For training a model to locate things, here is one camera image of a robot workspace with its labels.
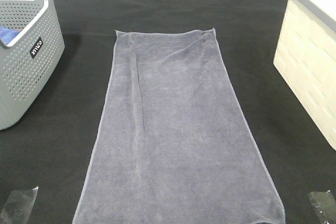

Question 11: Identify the white plastic storage box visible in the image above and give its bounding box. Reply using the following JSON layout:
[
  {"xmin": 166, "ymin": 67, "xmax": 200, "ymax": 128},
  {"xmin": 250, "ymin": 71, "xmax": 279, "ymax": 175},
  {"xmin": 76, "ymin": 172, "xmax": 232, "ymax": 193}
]
[{"xmin": 274, "ymin": 0, "xmax": 335, "ymax": 148}]

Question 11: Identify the right clear tape strip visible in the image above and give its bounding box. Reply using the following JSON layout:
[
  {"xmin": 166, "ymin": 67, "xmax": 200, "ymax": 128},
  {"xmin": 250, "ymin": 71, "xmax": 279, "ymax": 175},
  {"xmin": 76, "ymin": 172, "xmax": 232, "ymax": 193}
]
[{"xmin": 308, "ymin": 190, "xmax": 335, "ymax": 224}]

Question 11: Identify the blue towel in basket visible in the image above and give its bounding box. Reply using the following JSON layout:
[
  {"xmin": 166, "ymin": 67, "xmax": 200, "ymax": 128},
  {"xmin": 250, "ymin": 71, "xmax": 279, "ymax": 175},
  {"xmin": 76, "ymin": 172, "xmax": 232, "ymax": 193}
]
[{"xmin": 0, "ymin": 26, "xmax": 20, "ymax": 46}]

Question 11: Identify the grey perforated laundry basket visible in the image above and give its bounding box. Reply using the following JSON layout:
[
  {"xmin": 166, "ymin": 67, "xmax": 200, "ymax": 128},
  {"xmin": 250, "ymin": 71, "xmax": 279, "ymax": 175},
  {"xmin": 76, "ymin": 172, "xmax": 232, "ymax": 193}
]
[{"xmin": 1, "ymin": 0, "xmax": 65, "ymax": 130}]

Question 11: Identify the black table cloth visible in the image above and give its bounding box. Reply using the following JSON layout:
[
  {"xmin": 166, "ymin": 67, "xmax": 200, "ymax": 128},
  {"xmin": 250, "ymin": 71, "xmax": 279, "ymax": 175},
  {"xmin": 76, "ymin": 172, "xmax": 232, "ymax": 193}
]
[{"xmin": 1, "ymin": 0, "xmax": 335, "ymax": 223}]

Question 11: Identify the clear tape strip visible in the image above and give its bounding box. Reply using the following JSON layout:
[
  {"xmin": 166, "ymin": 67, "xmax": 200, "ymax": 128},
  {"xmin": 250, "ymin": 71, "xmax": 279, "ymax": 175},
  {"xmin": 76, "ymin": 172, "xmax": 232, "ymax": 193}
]
[
  {"xmin": 308, "ymin": 190, "xmax": 335, "ymax": 224},
  {"xmin": 1, "ymin": 186, "xmax": 39, "ymax": 224}
]

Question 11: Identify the grey towel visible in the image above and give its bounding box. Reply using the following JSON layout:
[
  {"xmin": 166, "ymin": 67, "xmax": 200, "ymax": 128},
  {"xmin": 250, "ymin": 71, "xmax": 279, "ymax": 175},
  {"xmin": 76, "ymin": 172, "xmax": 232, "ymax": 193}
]
[{"xmin": 73, "ymin": 29, "xmax": 286, "ymax": 223}]

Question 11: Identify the left clear tape strip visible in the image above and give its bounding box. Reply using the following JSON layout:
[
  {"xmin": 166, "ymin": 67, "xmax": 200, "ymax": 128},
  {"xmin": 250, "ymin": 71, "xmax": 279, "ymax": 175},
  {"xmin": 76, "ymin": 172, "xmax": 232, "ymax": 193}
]
[{"xmin": 1, "ymin": 186, "xmax": 39, "ymax": 224}]

